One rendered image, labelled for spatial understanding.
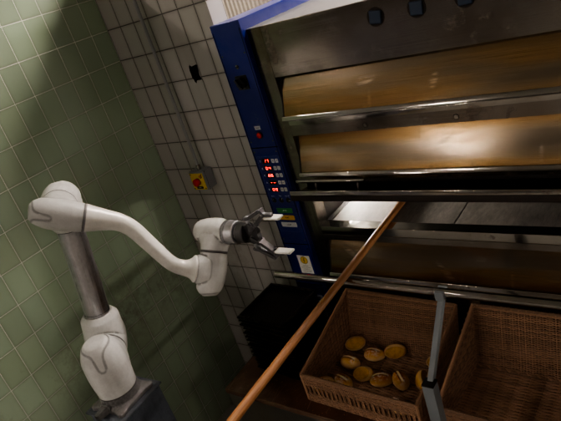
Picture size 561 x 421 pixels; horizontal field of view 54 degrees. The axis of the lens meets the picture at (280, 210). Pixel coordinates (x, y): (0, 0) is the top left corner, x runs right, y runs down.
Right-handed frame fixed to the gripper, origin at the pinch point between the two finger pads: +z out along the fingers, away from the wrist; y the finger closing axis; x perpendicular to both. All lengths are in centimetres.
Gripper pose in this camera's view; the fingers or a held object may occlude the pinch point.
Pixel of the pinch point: (284, 234)
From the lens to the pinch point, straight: 190.1
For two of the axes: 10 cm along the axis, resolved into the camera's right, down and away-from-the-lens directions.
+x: -5.3, 4.9, -6.9
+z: 8.0, 0.1, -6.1
